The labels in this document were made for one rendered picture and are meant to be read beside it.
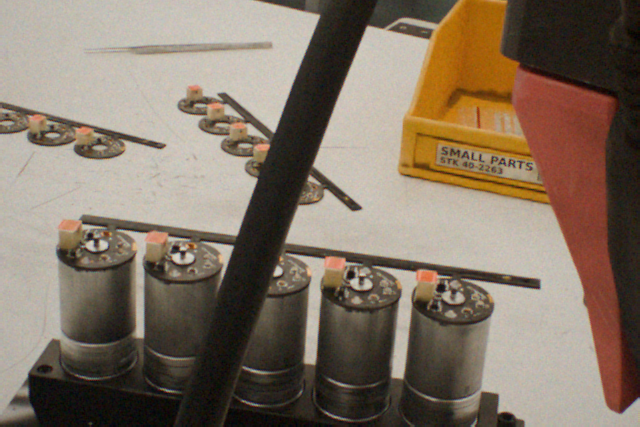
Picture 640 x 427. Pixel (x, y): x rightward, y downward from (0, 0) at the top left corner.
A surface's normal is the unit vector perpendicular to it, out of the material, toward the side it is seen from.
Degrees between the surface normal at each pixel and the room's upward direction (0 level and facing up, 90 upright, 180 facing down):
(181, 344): 90
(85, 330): 90
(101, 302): 90
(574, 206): 108
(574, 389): 0
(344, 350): 90
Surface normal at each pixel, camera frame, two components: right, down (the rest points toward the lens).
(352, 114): 0.06, -0.90
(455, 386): 0.21, 0.44
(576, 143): -0.62, 0.57
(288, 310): 0.46, 0.41
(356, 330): -0.05, 0.44
